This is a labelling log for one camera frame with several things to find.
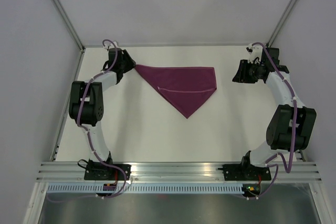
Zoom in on purple cloth napkin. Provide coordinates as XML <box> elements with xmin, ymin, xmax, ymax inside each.
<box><xmin>135</xmin><ymin>65</ymin><xmax>217</xmax><ymax>119</ymax></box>

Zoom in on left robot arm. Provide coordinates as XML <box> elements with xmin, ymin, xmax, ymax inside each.
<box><xmin>69</xmin><ymin>48</ymin><xmax>136</xmax><ymax>180</ymax></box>

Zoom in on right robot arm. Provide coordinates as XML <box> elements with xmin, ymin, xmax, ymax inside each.
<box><xmin>233</xmin><ymin>42</ymin><xmax>317</xmax><ymax>179</ymax></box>

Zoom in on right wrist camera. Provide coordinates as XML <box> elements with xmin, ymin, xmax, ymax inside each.
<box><xmin>246</xmin><ymin>43</ymin><xmax>263</xmax><ymax>64</ymax></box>

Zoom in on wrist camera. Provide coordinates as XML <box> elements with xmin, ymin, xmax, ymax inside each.
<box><xmin>102</xmin><ymin>39</ymin><xmax>118</xmax><ymax>50</ymax></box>
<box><xmin>246</xmin><ymin>43</ymin><xmax>263</xmax><ymax>64</ymax></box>

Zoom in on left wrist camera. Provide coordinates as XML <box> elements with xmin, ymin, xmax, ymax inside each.
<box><xmin>102</xmin><ymin>39</ymin><xmax>118</xmax><ymax>50</ymax></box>

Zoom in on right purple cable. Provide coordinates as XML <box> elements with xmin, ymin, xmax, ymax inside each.
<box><xmin>246</xmin><ymin>41</ymin><xmax>299</xmax><ymax>201</ymax></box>

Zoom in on purple cable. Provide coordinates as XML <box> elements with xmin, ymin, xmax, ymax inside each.
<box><xmin>47</xmin><ymin>39</ymin><xmax>127</xmax><ymax>204</ymax></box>
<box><xmin>246</xmin><ymin>41</ymin><xmax>299</xmax><ymax>201</ymax></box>

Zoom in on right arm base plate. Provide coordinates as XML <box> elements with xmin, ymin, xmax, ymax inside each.
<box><xmin>218</xmin><ymin>164</ymin><xmax>271</xmax><ymax>182</ymax></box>

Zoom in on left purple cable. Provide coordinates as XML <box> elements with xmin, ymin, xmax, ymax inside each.
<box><xmin>47</xmin><ymin>39</ymin><xmax>127</xmax><ymax>204</ymax></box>

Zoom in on left aluminium frame post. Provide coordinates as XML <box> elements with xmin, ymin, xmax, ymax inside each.
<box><xmin>51</xmin><ymin>0</ymin><xmax>85</xmax><ymax>52</ymax></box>

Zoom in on aluminium frame post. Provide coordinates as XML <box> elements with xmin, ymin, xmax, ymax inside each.
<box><xmin>51</xmin><ymin>0</ymin><xmax>85</xmax><ymax>52</ymax></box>
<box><xmin>266</xmin><ymin>0</ymin><xmax>299</xmax><ymax>47</ymax></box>

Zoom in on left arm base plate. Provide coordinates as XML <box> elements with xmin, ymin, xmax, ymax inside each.
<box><xmin>84</xmin><ymin>162</ymin><xmax>131</xmax><ymax>181</ymax></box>

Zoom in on right aluminium frame post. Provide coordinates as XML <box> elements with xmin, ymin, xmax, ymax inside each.
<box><xmin>266</xmin><ymin>0</ymin><xmax>299</xmax><ymax>47</ymax></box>

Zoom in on aluminium front rail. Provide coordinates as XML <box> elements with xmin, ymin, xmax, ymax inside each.
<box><xmin>36</xmin><ymin>162</ymin><xmax>322</xmax><ymax>184</ymax></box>

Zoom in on white slotted cable duct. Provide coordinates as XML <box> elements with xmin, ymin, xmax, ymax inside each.
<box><xmin>47</xmin><ymin>183</ymin><xmax>243</xmax><ymax>194</ymax></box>

